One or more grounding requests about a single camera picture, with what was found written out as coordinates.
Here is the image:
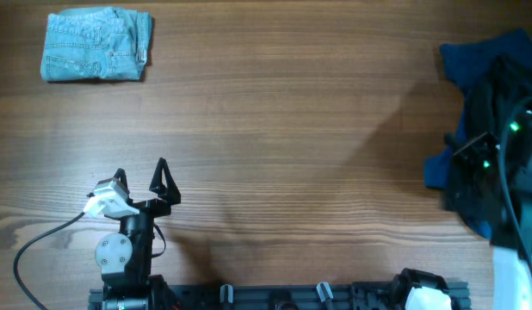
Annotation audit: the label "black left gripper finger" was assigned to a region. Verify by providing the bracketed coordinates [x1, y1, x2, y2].
[113, 168, 129, 196]
[149, 158, 181, 205]

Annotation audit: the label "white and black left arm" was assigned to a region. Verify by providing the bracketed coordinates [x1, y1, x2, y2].
[84, 158, 181, 309]

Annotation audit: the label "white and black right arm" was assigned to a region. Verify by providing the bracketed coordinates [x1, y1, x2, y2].
[445, 97, 532, 309]

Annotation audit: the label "folded light blue jeans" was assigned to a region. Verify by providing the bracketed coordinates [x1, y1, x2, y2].
[40, 6, 153, 82]

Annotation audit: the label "black garment in pile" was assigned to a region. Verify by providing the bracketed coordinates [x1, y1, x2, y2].
[445, 55, 532, 238]

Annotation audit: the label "dark blue garment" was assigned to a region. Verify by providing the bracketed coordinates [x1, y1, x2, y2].
[423, 28, 532, 240]

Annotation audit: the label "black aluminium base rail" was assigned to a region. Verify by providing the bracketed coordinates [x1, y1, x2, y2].
[87, 281, 471, 310]

